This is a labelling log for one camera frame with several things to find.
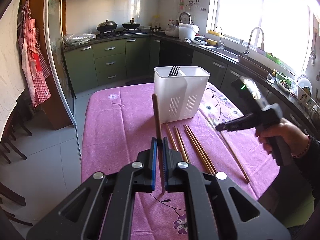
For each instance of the small chrome faucet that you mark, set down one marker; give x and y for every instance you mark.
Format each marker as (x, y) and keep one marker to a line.
(220, 43)

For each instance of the plate with food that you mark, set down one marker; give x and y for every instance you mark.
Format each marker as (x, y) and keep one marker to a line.
(284, 82)

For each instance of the wooden chopstick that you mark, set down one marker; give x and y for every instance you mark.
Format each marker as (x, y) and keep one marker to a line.
(159, 139)
(173, 143)
(181, 145)
(201, 155)
(214, 170)
(210, 122)

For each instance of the plastic bag on counter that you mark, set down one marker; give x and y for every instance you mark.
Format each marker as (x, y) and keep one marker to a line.
(78, 39)

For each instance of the red checkered apron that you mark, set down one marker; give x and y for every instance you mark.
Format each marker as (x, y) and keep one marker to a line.
(34, 66)

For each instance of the black plastic fork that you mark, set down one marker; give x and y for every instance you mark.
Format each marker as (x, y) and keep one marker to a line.
(174, 71)

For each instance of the white plastic utensil holder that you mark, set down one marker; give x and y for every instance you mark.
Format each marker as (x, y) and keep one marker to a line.
(179, 96)

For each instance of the white hanging cloth sheet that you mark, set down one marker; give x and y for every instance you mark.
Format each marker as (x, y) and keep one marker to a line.
(11, 77)

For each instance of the person's right hand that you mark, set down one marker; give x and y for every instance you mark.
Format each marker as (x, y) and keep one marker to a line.
(297, 141)

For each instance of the dark wooden chair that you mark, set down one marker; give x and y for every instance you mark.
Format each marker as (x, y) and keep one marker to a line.
(8, 133)

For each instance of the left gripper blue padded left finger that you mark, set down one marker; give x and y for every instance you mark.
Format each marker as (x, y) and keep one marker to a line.
(152, 165)

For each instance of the green lower kitchen cabinets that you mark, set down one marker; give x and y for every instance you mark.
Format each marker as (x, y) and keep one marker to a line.
(132, 58)

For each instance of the white rice cooker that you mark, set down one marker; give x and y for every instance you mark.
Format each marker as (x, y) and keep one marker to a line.
(172, 30)

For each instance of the black wok pan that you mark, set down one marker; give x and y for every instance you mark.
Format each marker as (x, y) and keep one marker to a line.
(132, 24)

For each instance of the stainless steel sink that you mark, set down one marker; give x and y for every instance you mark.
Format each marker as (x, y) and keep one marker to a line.
(222, 52)

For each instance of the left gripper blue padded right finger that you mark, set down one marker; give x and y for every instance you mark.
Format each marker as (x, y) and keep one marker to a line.
(168, 164)

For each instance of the person's right forearm dark sleeve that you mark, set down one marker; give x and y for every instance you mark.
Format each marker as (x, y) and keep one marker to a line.
(308, 164)

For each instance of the purple floral tablecloth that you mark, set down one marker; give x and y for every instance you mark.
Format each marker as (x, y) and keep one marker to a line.
(120, 123)

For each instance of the yellow bowl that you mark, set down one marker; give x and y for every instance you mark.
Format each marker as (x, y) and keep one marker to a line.
(211, 42)

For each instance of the black wok with lid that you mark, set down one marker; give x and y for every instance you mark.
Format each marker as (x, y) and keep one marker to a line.
(107, 26)

